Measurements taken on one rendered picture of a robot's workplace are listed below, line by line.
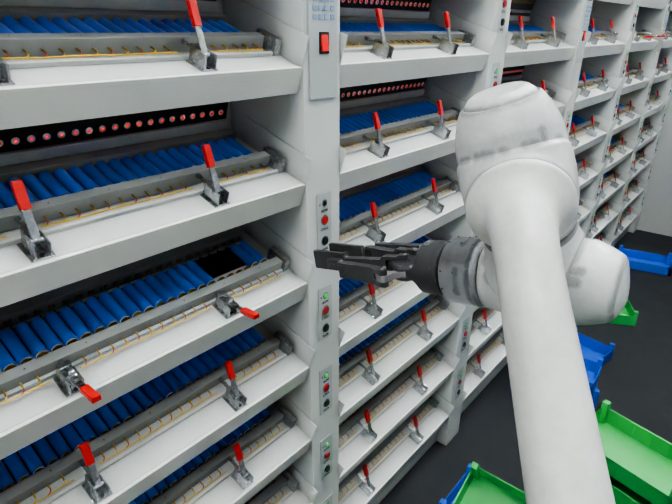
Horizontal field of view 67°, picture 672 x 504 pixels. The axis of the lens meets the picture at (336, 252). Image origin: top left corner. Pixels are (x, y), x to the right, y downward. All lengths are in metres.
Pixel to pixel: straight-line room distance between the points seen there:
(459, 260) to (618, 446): 1.27
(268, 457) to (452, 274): 0.68
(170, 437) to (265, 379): 0.21
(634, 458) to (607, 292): 1.26
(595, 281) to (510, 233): 0.17
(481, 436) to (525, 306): 1.69
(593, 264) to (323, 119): 0.54
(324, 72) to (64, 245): 0.50
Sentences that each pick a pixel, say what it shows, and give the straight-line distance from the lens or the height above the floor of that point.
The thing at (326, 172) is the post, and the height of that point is 1.14.
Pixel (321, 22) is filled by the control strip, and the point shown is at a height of 1.40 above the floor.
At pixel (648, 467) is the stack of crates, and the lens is 1.82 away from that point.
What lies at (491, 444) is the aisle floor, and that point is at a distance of 2.08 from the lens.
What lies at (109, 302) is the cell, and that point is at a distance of 0.89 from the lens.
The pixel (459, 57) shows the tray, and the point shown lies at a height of 1.33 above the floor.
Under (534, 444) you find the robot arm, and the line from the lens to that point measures 0.42.
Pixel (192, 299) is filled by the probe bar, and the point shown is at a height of 0.98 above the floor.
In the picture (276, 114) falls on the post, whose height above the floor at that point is 1.25.
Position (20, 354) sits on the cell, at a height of 0.98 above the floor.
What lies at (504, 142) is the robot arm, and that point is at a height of 1.29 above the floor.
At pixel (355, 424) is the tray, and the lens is 1.53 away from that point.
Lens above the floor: 1.39
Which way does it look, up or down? 23 degrees down
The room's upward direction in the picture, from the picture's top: straight up
